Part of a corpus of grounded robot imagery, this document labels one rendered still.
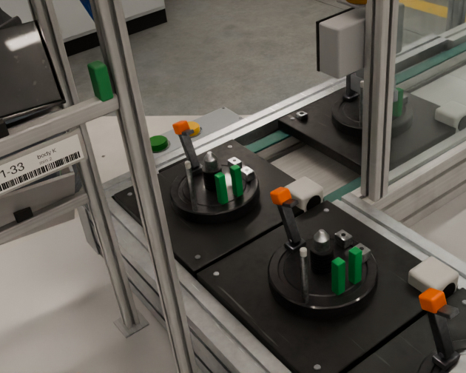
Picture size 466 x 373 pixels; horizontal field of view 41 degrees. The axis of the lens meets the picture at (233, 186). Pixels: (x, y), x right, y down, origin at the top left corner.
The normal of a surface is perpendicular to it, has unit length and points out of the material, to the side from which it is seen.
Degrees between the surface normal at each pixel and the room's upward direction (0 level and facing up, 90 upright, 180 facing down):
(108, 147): 0
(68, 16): 90
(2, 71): 65
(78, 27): 90
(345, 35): 90
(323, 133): 0
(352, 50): 90
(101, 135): 0
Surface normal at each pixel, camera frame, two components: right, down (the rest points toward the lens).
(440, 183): 0.59, 0.43
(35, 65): 0.36, 0.11
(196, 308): -0.10, -0.80
